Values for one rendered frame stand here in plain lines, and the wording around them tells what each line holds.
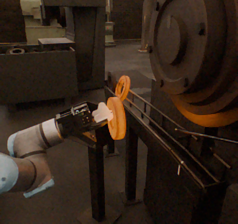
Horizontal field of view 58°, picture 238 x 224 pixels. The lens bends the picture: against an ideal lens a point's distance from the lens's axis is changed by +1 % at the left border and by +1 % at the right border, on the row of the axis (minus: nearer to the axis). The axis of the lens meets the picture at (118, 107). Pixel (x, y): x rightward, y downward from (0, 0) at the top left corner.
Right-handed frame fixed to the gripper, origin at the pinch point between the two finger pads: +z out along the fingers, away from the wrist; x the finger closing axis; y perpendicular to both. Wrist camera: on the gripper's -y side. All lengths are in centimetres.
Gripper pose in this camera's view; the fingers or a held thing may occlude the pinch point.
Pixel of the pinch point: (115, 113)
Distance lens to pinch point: 78.5
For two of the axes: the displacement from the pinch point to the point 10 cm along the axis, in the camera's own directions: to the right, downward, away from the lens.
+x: -2.8, -3.9, 8.8
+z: 9.2, -3.6, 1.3
